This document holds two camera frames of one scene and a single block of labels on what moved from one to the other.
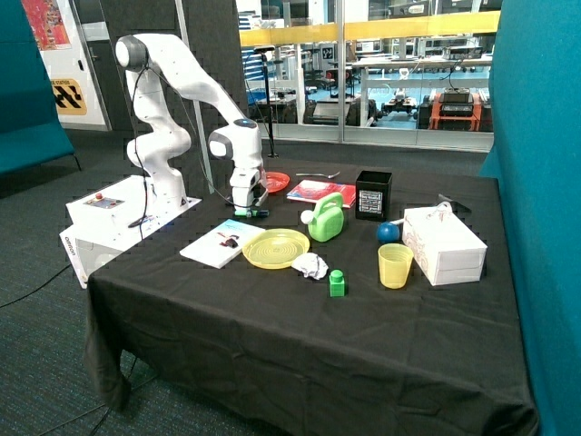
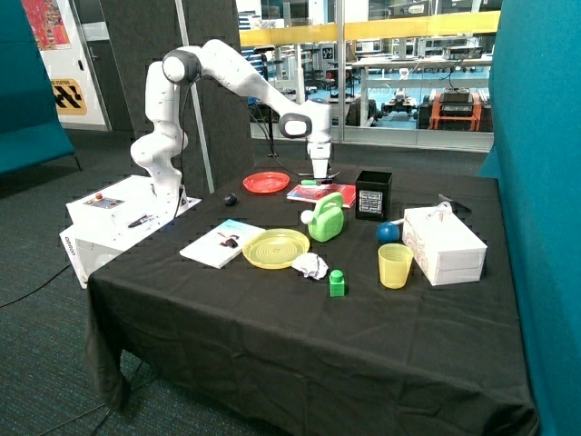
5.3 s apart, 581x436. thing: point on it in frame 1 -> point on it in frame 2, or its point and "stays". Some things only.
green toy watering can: [326, 222] stays
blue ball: [388, 232] stays
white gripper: [249, 187] -> [320, 152]
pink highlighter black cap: [231, 242] stays
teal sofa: [31, 133] stays
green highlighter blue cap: [262, 213] -> [315, 182]
